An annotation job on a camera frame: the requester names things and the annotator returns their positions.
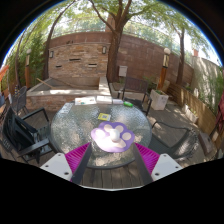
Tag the dark slatted garden chair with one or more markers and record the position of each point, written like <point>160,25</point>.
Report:
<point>135,85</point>

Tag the large tree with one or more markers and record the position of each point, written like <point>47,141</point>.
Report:
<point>113,53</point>

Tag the yellow card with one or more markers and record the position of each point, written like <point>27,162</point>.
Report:
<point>104,116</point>

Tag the slender tree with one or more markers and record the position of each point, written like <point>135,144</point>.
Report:
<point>46,56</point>

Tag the grey electrical box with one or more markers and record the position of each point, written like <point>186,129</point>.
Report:
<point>123,71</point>

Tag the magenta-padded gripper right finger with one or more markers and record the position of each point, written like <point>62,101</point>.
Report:
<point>166,165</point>

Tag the long white planter box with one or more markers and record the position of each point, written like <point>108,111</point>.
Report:
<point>190,113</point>

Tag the small white book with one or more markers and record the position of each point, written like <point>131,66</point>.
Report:
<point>118,101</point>

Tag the white booklet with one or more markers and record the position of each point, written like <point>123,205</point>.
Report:
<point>104,99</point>

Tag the black-and-white patterned sheet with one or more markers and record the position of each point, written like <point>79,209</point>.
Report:
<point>67,107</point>

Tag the wooden lamp post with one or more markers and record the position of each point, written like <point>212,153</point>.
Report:
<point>163,73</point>
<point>28,71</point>

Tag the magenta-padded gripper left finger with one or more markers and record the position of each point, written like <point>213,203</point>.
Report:
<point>56,165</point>

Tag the white printed paper sheet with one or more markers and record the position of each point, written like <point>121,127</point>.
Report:
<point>85,100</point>

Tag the black metal chair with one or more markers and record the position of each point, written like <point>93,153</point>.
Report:
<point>180,143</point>

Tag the green tube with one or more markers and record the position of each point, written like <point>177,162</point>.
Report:
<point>128,104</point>

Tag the wall lamp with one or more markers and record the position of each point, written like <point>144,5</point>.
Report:
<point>51,54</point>
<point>104,49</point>

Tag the black mesh chair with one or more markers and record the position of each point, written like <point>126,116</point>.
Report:
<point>20,100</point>

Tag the purple paw-shaped mouse pad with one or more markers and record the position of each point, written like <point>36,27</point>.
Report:
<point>103,144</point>

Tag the black armchair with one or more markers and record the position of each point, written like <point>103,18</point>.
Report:
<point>23,133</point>

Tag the orange awning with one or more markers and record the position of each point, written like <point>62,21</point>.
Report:
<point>2,75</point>

